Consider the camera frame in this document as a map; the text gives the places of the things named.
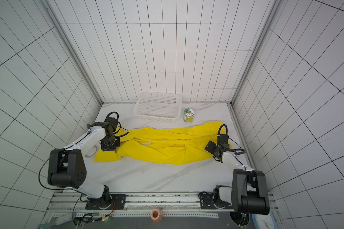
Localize yellow trousers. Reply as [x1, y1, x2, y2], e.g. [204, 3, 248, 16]
[94, 121, 223, 165]

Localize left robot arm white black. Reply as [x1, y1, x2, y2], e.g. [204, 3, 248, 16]
[47, 112, 121, 210]

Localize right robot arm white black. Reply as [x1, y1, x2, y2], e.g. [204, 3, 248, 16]
[205, 124, 270, 215]

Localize clear tape roll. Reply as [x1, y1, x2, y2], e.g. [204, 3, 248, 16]
[85, 146, 101, 157]

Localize small jar yellow label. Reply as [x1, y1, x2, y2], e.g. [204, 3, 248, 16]
[183, 108, 195, 123]

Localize white plastic basket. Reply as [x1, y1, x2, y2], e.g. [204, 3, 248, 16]
[133, 92, 182, 123]

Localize white blue device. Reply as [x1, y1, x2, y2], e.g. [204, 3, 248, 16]
[251, 213, 278, 229]

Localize brown tape roll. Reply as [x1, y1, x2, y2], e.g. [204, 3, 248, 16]
[151, 209, 163, 223]

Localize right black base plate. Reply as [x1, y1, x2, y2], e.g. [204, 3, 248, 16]
[198, 191, 233, 210]

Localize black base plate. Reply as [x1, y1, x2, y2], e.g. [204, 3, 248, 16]
[198, 191, 233, 210]
[85, 194, 126, 210]

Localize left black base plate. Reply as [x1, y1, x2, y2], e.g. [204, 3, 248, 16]
[85, 194, 126, 210]

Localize aluminium mounting rail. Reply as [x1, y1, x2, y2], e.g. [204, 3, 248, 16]
[39, 192, 278, 229]

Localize small circuit board with cables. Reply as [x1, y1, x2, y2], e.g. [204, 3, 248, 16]
[73, 212, 113, 226]

